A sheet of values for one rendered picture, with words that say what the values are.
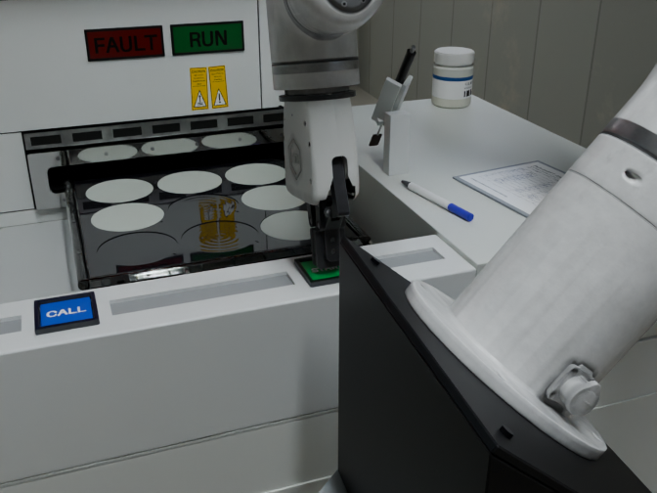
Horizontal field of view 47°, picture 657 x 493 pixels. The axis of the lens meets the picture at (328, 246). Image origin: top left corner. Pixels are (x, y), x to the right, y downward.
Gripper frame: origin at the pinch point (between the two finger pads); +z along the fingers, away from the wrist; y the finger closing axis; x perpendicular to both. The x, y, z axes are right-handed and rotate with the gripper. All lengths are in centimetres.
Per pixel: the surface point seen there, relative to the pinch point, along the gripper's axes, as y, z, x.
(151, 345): 3.3, 5.9, -19.1
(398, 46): -370, -19, 179
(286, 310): 3.6, 4.8, -5.9
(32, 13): -53, -28, -25
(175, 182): -48.7, -1.1, -8.2
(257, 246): -22.1, 4.5, -2.3
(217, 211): -35.3, 1.8, -4.5
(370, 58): -421, -13, 181
